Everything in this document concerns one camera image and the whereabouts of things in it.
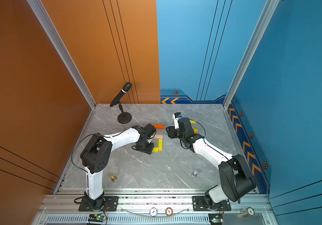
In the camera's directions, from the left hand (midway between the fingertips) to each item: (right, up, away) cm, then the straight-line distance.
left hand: (149, 149), depth 94 cm
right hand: (+14, +15, -6) cm, 22 cm away
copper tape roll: (+13, -26, -23) cm, 37 cm away
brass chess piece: (-19, -13, -14) cm, 27 cm away
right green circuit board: (+37, -30, -23) cm, 53 cm away
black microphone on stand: (-22, +22, +16) cm, 35 cm away
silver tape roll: (+50, -24, -28) cm, 62 cm away
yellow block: (+4, +1, -3) cm, 5 cm away
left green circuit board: (-24, -30, -23) cm, 45 cm away
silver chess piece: (+28, -11, -14) cm, 33 cm away
